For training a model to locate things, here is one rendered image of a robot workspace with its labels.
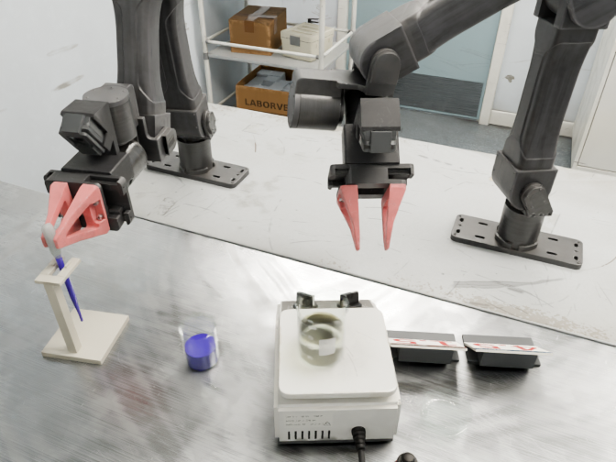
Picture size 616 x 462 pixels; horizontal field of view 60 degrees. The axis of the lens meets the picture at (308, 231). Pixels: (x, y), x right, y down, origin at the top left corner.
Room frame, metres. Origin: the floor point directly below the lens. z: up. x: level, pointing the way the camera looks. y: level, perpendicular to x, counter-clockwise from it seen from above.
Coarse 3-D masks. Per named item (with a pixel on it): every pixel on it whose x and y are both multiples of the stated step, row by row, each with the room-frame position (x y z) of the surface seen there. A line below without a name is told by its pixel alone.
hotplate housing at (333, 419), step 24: (288, 408) 0.33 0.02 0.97; (312, 408) 0.33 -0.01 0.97; (336, 408) 0.33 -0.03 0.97; (360, 408) 0.33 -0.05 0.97; (384, 408) 0.33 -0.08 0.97; (288, 432) 0.33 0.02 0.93; (312, 432) 0.33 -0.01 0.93; (336, 432) 0.33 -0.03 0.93; (360, 432) 0.33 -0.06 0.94; (384, 432) 0.33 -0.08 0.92
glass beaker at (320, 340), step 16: (304, 288) 0.41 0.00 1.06; (320, 288) 0.41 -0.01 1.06; (304, 304) 0.41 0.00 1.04; (320, 304) 0.41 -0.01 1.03; (336, 304) 0.40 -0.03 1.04; (304, 320) 0.37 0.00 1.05; (320, 320) 0.36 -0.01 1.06; (336, 320) 0.37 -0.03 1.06; (304, 336) 0.37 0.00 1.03; (320, 336) 0.36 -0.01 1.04; (336, 336) 0.37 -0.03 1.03; (304, 352) 0.37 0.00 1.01; (320, 352) 0.36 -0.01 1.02; (336, 352) 0.37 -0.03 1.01; (320, 368) 0.36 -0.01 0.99
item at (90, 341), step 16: (48, 272) 0.47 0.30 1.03; (64, 272) 0.47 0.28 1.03; (48, 288) 0.45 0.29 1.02; (64, 304) 0.46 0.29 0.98; (64, 320) 0.45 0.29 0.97; (80, 320) 0.51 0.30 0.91; (96, 320) 0.51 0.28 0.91; (112, 320) 0.51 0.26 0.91; (128, 320) 0.52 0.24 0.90; (64, 336) 0.45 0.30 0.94; (80, 336) 0.48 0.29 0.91; (96, 336) 0.48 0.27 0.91; (112, 336) 0.48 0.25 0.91; (48, 352) 0.45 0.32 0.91; (64, 352) 0.45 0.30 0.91; (80, 352) 0.45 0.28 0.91; (96, 352) 0.45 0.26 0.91
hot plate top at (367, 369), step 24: (288, 312) 0.45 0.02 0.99; (360, 312) 0.45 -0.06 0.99; (288, 336) 0.41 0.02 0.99; (360, 336) 0.41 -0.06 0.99; (384, 336) 0.41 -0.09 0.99; (288, 360) 0.38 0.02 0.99; (360, 360) 0.38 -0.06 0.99; (384, 360) 0.38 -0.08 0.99; (288, 384) 0.35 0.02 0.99; (312, 384) 0.35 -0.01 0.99; (336, 384) 0.35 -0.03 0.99; (360, 384) 0.35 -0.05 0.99; (384, 384) 0.35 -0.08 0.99
